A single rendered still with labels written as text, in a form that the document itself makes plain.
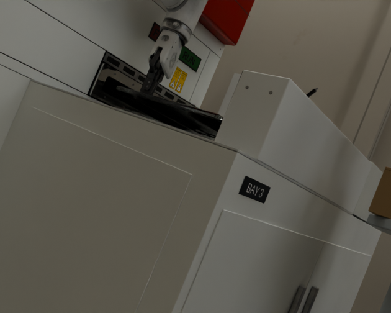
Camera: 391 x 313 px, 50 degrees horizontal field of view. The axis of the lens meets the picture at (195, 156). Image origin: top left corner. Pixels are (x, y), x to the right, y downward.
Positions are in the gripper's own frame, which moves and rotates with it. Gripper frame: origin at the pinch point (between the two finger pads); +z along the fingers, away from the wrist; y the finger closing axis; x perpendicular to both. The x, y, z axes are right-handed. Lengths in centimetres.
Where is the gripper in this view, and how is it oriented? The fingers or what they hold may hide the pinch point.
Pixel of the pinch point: (148, 87)
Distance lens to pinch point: 112.2
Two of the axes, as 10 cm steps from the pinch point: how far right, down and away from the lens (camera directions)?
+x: -9.1, -3.7, 1.9
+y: 1.1, 2.3, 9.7
